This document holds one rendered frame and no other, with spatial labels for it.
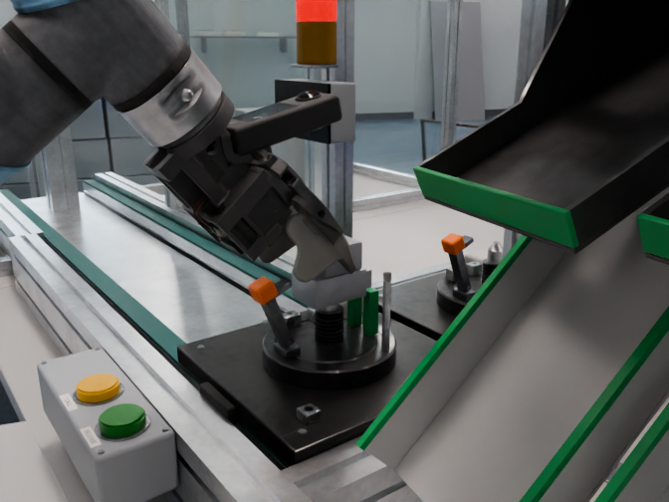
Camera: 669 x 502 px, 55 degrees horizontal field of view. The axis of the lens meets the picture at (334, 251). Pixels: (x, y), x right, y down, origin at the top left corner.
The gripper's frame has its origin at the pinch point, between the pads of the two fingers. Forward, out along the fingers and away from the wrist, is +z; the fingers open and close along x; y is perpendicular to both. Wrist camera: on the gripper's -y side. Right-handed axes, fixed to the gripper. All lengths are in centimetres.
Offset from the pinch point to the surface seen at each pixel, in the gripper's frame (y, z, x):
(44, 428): 34.0, 0.9, -22.2
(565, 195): -3.3, -12.8, 29.5
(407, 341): 0.9, 14.4, 2.0
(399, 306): -3.6, 18.2, -6.1
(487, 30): -733, 560, -799
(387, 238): -29, 54, -58
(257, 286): 8.0, -4.6, 0.3
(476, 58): -663, 563, -774
